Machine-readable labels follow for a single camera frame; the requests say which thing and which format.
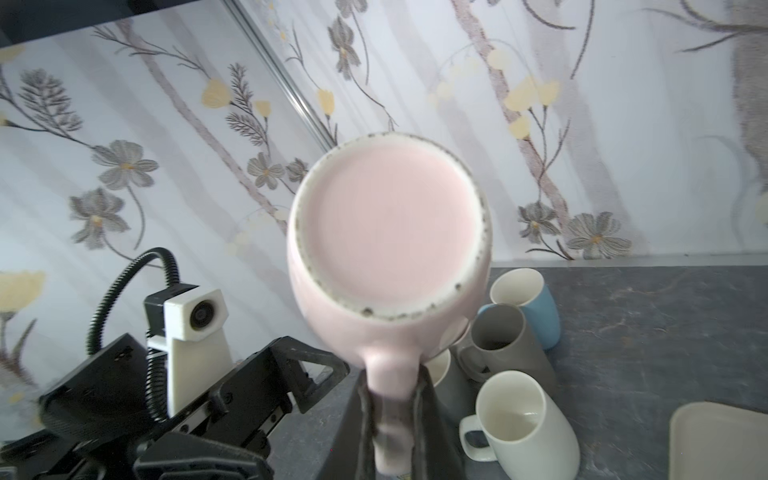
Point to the light grey mug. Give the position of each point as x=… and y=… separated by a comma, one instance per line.
x=455, y=395

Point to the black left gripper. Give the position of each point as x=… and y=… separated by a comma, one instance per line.
x=100, y=421

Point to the left corner aluminium profile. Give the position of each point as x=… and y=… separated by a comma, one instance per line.
x=279, y=72

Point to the beige plastic tray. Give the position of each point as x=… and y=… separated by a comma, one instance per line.
x=715, y=441

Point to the light blue mug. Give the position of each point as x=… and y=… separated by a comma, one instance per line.
x=526, y=289

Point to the pink mug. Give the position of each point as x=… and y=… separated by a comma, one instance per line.
x=389, y=242

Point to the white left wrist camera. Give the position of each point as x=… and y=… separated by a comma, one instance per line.
x=186, y=323

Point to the dark grey mug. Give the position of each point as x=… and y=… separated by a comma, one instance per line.
x=500, y=338

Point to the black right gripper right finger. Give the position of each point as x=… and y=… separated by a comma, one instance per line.
x=435, y=455

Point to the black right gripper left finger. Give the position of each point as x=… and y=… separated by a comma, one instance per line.
x=352, y=454

